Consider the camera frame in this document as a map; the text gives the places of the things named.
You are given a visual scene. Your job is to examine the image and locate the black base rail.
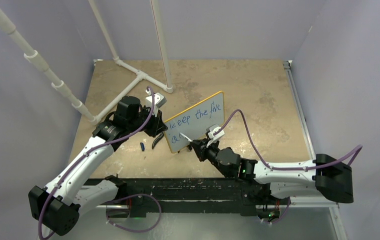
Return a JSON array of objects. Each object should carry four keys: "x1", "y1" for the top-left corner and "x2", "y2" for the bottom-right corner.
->
[{"x1": 105, "y1": 175, "x2": 290, "y2": 218}]

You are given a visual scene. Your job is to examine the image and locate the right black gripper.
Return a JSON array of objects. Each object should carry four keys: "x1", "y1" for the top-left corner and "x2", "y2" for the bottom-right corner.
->
[{"x1": 191, "y1": 137, "x2": 231, "y2": 178}]

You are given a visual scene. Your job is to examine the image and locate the white marker pen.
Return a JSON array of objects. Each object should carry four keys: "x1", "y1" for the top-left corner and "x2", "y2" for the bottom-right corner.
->
[{"x1": 180, "y1": 133, "x2": 193, "y2": 142}]

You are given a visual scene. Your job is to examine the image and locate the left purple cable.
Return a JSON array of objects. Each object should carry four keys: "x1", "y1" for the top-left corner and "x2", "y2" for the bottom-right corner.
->
[{"x1": 38, "y1": 86, "x2": 156, "y2": 240}]

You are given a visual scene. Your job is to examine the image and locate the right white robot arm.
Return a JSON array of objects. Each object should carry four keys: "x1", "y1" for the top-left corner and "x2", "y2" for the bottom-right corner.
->
[{"x1": 189, "y1": 138, "x2": 362, "y2": 204}]

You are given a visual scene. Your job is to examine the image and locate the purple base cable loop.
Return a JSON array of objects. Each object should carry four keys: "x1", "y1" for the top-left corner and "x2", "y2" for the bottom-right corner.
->
[{"x1": 106, "y1": 192, "x2": 163, "y2": 233}]

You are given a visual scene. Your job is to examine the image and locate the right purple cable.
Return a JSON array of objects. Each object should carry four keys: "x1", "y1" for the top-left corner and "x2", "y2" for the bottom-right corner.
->
[{"x1": 214, "y1": 109, "x2": 363, "y2": 172}]

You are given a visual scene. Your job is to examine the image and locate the right aluminium side rail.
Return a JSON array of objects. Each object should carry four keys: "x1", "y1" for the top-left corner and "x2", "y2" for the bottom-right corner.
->
[{"x1": 283, "y1": 60, "x2": 315, "y2": 159}]

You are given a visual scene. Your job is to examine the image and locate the white pvc pipe frame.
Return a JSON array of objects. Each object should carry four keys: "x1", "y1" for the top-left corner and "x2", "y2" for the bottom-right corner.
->
[{"x1": 0, "y1": 0, "x2": 174, "y2": 126}]

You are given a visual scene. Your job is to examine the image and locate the yellow framed whiteboard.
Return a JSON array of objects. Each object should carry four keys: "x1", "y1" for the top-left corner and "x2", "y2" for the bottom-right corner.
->
[{"x1": 164, "y1": 91, "x2": 225, "y2": 153}]

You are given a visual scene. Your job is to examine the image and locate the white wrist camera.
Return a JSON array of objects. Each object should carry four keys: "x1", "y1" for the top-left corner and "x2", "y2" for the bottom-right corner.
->
[
  {"x1": 145, "y1": 92, "x2": 167, "y2": 117},
  {"x1": 206, "y1": 124, "x2": 225, "y2": 147}
]

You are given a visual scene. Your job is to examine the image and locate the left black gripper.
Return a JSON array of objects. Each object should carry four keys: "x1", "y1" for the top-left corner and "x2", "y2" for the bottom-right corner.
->
[{"x1": 128, "y1": 105, "x2": 167, "y2": 138}]

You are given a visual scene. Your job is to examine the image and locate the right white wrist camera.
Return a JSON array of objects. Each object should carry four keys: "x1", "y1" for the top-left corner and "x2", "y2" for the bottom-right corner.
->
[{"x1": 206, "y1": 124, "x2": 225, "y2": 147}]

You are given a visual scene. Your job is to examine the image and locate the black handled pliers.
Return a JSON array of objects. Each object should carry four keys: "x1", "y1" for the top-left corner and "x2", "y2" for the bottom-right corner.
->
[{"x1": 151, "y1": 132, "x2": 164, "y2": 149}]

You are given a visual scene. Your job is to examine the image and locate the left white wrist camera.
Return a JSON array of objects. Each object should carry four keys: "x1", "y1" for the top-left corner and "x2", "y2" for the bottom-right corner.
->
[{"x1": 145, "y1": 92, "x2": 167, "y2": 117}]

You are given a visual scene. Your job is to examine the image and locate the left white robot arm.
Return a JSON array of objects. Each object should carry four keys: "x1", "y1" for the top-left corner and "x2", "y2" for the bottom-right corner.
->
[{"x1": 28, "y1": 93, "x2": 167, "y2": 240}]

